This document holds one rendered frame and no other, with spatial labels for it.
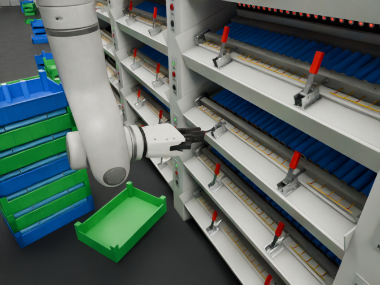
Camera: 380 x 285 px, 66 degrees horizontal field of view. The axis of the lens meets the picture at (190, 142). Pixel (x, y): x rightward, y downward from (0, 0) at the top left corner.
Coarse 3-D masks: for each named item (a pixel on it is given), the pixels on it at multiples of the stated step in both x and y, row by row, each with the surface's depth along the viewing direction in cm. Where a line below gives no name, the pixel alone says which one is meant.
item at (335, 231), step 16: (192, 96) 93; (208, 96) 94; (192, 112) 93; (208, 112) 90; (208, 128) 84; (224, 144) 77; (240, 144) 75; (256, 144) 73; (240, 160) 71; (256, 160) 70; (256, 176) 66; (272, 176) 65; (304, 176) 62; (272, 192) 63; (304, 192) 59; (320, 192) 58; (288, 208) 60; (304, 208) 57; (320, 208) 56; (352, 208) 53; (304, 224) 58; (320, 224) 53; (336, 224) 52; (352, 224) 51; (320, 240) 55; (336, 240) 50
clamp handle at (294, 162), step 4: (296, 152) 57; (296, 156) 57; (300, 156) 57; (292, 160) 58; (296, 160) 57; (292, 164) 58; (296, 164) 58; (292, 168) 58; (288, 172) 59; (292, 172) 58; (288, 176) 59; (284, 180) 60; (288, 180) 59
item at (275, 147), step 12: (216, 108) 86; (228, 120) 82; (240, 120) 78; (252, 132) 73; (252, 144) 72; (264, 144) 71; (276, 144) 68; (288, 156) 64; (288, 168) 63; (300, 168) 62; (312, 168) 60; (324, 180) 57; (336, 180) 56; (336, 192) 56; (348, 192) 53; (360, 204) 51
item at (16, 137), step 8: (48, 120) 97; (56, 120) 99; (64, 120) 101; (72, 120) 103; (24, 128) 92; (32, 128) 94; (40, 128) 96; (48, 128) 98; (56, 128) 100; (64, 128) 102; (0, 136) 88; (8, 136) 90; (16, 136) 92; (24, 136) 94; (32, 136) 95; (40, 136) 97; (0, 144) 89; (8, 144) 91; (16, 144) 93
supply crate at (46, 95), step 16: (32, 80) 107; (48, 80) 108; (0, 96) 102; (16, 96) 106; (32, 96) 107; (48, 96) 94; (64, 96) 98; (0, 112) 86; (16, 112) 89; (32, 112) 92
